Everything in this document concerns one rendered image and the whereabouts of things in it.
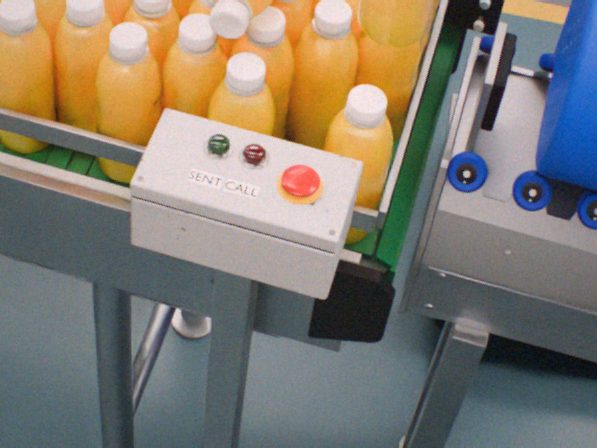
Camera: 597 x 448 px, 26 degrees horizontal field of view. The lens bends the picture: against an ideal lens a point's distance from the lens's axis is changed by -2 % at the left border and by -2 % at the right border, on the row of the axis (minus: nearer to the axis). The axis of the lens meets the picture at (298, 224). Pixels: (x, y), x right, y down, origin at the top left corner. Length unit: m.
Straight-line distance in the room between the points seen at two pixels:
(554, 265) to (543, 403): 0.96
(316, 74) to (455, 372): 0.55
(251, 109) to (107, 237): 0.27
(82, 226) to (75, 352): 0.91
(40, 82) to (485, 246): 0.53
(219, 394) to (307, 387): 0.83
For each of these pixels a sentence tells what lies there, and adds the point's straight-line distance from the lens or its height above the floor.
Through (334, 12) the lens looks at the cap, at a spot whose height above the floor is 1.10.
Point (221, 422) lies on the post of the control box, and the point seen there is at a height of 0.63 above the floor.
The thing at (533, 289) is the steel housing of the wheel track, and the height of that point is 0.84.
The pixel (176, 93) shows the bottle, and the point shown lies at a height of 1.03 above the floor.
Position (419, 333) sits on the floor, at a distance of 2.47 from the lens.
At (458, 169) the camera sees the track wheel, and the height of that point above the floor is 0.97.
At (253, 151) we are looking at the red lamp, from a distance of 1.24.
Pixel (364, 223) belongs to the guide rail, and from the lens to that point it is 1.39.
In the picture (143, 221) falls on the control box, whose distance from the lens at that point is 1.26.
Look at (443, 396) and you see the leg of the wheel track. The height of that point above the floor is 0.48.
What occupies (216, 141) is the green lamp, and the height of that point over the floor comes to 1.11.
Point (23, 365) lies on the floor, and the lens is 2.40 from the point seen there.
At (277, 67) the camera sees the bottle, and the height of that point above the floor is 1.06.
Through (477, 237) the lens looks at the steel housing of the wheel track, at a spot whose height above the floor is 0.88.
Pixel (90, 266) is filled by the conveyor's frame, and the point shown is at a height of 0.76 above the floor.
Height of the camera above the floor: 2.07
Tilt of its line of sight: 53 degrees down
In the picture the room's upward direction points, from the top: 9 degrees clockwise
